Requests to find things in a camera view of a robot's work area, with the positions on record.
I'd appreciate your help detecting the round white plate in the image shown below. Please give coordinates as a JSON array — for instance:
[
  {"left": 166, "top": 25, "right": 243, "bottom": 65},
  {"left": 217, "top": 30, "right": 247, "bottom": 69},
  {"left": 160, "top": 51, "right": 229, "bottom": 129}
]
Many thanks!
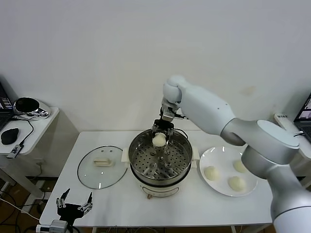
[{"left": 199, "top": 146, "right": 258, "bottom": 197}]

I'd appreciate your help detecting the black computer mouse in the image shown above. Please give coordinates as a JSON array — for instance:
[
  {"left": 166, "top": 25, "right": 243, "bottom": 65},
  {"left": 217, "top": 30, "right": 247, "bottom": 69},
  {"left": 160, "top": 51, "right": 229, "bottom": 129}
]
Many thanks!
[{"left": 0, "top": 128, "right": 19, "bottom": 146}]

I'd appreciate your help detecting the round glass pot lid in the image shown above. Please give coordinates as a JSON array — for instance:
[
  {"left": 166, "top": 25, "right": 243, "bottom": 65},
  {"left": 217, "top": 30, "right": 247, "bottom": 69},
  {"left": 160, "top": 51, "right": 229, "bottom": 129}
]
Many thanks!
[{"left": 77, "top": 145, "right": 128, "bottom": 190}]

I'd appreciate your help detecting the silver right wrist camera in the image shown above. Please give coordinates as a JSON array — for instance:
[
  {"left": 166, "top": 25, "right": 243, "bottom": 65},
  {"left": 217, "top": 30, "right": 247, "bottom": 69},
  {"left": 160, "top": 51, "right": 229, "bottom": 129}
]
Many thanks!
[{"left": 159, "top": 98, "right": 183, "bottom": 121}]

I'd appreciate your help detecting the chrome and black headset device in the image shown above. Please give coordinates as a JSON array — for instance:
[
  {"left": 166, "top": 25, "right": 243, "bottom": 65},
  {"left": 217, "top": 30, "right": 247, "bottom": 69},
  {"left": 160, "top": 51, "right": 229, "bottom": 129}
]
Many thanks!
[{"left": 14, "top": 97, "right": 52, "bottom": 119}]

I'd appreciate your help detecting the cream electric cooker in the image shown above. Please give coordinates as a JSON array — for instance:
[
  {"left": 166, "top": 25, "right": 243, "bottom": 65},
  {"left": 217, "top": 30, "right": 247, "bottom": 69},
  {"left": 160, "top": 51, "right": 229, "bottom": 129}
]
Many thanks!
[{"left": 126, "top": 160, "right": 197, "bottom": 200}]

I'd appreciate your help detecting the white floor cable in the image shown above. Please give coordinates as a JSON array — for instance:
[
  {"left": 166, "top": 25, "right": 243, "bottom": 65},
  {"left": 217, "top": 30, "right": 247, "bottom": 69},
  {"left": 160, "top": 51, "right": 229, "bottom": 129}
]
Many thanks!
[{"left": 0, "top": 198, "right": 39, "bottom": 220}]

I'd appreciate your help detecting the white steamed baozi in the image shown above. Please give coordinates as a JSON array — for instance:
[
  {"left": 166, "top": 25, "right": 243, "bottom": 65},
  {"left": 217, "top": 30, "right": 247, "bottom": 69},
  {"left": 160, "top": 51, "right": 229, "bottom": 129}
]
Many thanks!
[
  {"left": 228, "top": 176, "right": 247, "bottom": 192},
  {"left": 204, "top": 166, "right": 220, "bottom": 182},
  {"left": 233, "top": 160, "right": 247, "bottom": 173},
  {"left": 152, "top": 133, "right": 167, "bottom": 148}
]

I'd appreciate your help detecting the black usb hub cable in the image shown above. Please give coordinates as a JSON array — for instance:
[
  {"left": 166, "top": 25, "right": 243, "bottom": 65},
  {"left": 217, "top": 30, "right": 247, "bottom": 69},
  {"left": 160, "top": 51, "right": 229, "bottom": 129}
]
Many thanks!
[{"left": 11, "top": 114, "right": 35, "bottom": 146}]

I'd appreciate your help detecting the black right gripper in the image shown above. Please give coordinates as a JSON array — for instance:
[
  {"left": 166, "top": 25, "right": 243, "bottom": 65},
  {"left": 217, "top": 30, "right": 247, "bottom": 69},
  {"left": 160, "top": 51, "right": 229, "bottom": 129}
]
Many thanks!
[{"left": 150, "top": 118, "right": 175, "bottom": 146}]

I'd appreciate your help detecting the perforated steel steamer basket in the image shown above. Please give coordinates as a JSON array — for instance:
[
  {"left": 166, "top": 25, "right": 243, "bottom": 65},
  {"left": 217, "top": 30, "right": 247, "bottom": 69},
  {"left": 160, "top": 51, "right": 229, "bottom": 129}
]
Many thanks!
[{"left": 121, "top": 128, "right": 200, "bottom": 180}]

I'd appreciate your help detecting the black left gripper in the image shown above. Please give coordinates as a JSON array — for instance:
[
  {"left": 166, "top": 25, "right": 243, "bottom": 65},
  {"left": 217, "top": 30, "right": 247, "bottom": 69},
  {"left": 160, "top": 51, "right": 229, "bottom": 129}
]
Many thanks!
[{"left": 55, "top": 187, "right": 94, "bottom": 222}]

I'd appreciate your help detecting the black laptop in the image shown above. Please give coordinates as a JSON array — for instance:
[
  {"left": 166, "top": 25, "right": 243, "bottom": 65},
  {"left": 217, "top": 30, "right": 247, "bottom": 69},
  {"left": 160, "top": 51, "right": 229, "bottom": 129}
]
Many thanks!
[
  {"left": 293, "top": 93, "right": 311, "bottom": 141},
  {"left": 0, "top": 76, "right": 14, "bottom": 131}
]

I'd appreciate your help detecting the white side table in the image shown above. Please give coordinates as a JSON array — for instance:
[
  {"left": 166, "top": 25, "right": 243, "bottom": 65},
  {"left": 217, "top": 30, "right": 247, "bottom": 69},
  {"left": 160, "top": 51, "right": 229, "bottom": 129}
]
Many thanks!
[
  {"left": 0, "top": 106, "right": 81, "bottom": 201},
  {"left": 273, "top": 113, "right": 311, "bottom": 166}
]

